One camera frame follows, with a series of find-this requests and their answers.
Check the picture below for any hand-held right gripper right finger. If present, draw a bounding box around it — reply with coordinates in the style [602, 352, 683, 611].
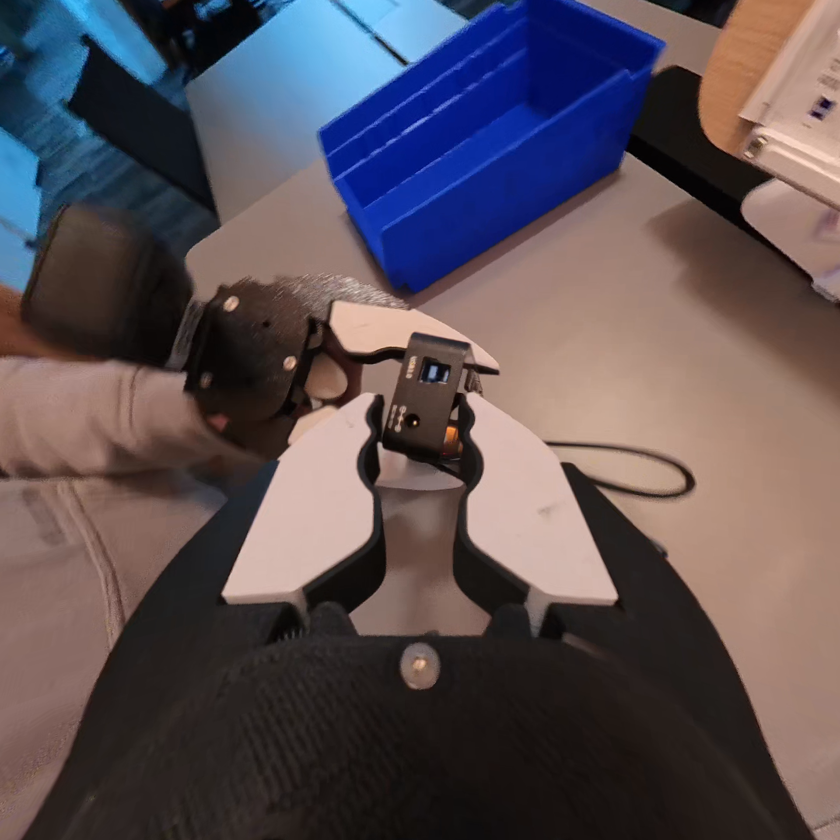
[451, 392, 619, 637]

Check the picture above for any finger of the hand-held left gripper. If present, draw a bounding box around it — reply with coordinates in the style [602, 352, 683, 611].
[287, 402, 462, 492]
[327, 299, 501, 376]

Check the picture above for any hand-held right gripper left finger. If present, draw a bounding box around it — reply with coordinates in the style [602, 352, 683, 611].
[222, 392, 387, 614]

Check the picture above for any black usb hub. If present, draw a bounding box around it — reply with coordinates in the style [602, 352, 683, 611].
[381, 331, 475, 463]

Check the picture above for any black usb cable angled plug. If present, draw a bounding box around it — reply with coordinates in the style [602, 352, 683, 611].
[445, 423, 697, 497]

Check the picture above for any person's left forearm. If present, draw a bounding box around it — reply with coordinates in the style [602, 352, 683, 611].
[0, 357, 263, 481]

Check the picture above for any blue plastic bin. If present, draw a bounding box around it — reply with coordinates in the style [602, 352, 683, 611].
[318, 0, 667, 294]

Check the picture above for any person's grey sweatshirt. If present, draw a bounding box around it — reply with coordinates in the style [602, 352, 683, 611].
[0, 469, 234, 840]

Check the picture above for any black seat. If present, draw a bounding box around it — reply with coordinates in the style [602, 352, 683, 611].
[626, 66, 777, 232]

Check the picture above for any round wooden board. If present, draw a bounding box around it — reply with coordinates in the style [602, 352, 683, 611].
[697, 0, 818, 155]

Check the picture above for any white device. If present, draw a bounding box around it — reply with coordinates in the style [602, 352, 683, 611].
[738, 0, 840, 303]

